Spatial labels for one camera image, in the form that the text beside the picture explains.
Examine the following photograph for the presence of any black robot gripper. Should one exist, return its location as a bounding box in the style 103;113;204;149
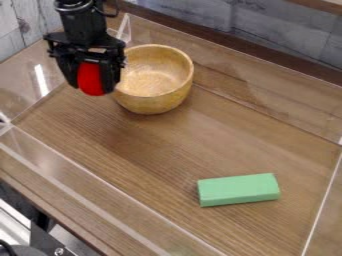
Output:
44;4;126;94

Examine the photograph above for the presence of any red plush strawberry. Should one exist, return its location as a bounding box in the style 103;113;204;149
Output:
78;62;104;96

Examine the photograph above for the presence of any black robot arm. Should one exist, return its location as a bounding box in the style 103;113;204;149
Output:
44;0;126;96

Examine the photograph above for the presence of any clear acrylic triangular stand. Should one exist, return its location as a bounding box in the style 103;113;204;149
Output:
107;14;132;44

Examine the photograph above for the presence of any wooden bowl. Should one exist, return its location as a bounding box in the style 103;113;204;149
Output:
114;44;194;115

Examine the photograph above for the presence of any green foam block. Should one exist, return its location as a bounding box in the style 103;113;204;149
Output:
198;173;281;207

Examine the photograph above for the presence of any clear acrylic tray wall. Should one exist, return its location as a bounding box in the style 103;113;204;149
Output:
0;123;225;256

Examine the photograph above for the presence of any black metal bracket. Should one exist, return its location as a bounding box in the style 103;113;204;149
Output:
29;222;78;256

